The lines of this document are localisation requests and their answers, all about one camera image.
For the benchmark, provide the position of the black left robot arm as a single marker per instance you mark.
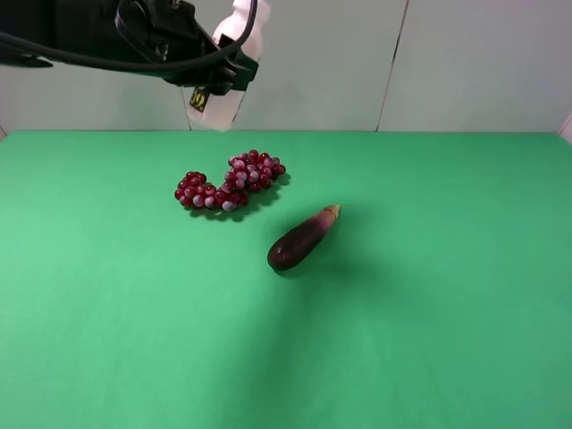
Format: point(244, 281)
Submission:
point(37, 34)

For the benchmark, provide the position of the white milk bottle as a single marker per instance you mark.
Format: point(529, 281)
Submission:
point(215, 106)

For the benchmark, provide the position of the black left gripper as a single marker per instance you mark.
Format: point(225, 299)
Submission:
point(163, 39)

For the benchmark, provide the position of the purple eggplant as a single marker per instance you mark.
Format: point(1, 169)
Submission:
point(290, 249)

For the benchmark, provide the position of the red purple grape bunch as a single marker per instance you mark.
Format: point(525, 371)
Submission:
point(249, 173)

